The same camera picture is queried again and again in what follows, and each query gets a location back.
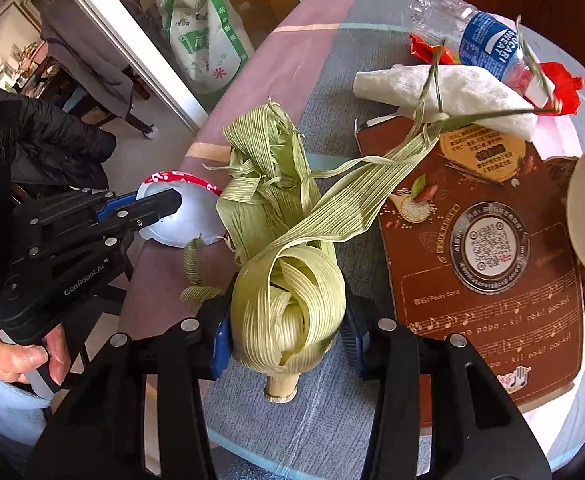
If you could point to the red rimmed paper bowl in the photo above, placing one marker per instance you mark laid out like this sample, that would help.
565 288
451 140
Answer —
192 220

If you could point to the clear plastic bottle blue label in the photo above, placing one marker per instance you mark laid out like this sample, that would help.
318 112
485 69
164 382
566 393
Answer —
487 42

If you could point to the person's left hand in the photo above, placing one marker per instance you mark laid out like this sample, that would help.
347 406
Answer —
17 360

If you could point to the green corn husk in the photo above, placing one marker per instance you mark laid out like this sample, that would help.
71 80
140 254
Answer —
262 160
292 305

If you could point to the white door frame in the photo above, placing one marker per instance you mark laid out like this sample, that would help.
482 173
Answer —
122 35

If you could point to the black padded jacket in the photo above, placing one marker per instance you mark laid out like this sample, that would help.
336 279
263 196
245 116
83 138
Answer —
62 135

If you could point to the dark wooden chair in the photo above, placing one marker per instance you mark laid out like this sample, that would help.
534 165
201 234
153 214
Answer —
135 121

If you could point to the striped tablecloth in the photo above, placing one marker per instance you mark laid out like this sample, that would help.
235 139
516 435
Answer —
332 60

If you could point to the white paper tissue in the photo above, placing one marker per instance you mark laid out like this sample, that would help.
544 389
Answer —
472 91

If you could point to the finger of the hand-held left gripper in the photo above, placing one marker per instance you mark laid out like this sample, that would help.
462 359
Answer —
117 204
162 202

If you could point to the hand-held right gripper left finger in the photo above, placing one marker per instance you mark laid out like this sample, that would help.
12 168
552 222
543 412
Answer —
221 342

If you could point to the flattened brown cardboard box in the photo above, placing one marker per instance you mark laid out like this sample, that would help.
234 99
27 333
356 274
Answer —
472 310

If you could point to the grey coat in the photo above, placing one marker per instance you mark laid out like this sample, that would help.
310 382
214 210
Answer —
82 60

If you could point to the red plastic wrapper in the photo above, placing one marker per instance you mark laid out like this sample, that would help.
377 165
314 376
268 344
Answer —
563 85

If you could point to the white green plastic bag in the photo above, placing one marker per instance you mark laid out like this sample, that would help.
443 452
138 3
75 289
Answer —
197 45

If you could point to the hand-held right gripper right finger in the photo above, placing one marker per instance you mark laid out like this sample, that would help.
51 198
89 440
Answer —
353 340

